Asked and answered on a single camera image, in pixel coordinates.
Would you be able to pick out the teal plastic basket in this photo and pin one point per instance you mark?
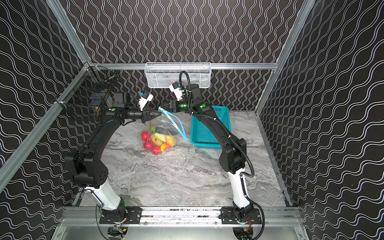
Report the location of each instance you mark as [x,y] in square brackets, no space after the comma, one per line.
[202,137]

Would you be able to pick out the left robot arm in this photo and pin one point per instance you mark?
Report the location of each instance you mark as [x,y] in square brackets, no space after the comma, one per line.
[85,165]

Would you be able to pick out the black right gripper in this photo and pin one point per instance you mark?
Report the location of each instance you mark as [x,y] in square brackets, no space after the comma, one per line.
[172,106]

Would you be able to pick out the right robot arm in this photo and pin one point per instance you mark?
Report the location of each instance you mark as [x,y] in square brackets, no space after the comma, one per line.
[233,159]

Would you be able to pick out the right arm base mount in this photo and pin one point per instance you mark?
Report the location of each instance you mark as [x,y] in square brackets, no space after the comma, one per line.
[234,215]

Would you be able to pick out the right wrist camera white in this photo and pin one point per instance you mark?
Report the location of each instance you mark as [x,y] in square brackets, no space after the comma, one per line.
[177,90]

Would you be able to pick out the dark eggplant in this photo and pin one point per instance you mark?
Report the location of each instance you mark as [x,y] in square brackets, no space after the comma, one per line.
[165,131]

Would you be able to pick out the yellow lemon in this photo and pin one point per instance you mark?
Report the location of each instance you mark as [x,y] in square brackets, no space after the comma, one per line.
[156,141]

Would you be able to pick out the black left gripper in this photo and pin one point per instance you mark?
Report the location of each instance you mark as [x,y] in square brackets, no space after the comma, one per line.
[144,115]

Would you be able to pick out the clear zip top bag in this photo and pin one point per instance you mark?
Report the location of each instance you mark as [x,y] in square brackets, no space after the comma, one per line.
[168,121]

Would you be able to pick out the brass object in basket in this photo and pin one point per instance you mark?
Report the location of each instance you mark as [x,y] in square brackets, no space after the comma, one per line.
[97,112]

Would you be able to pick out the red tomato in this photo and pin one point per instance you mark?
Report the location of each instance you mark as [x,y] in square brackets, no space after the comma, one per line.
[145,136]
[148,145]

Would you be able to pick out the small orange fruit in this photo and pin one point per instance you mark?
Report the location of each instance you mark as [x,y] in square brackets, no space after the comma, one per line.
[165,147]

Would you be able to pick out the yellow potato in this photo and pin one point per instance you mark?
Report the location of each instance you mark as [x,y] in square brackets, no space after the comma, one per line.
[170,140]

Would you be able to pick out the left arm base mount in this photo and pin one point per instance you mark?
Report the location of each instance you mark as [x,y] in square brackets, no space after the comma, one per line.
[120,216]

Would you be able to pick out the black wire wall basket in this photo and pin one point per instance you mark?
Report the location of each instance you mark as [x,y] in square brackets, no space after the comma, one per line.
[96,89]

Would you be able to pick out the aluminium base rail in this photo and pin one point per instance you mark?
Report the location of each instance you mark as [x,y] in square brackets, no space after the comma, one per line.
[183,217]

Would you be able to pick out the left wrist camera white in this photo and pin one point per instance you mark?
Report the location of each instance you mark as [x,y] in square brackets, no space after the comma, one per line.
[145,97]

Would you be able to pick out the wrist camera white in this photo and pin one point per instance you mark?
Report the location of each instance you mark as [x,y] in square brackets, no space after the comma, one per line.
[145,97]
[177,90]

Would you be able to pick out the clear wall-mounted basket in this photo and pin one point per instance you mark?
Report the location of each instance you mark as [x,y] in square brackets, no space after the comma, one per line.
[163,74]

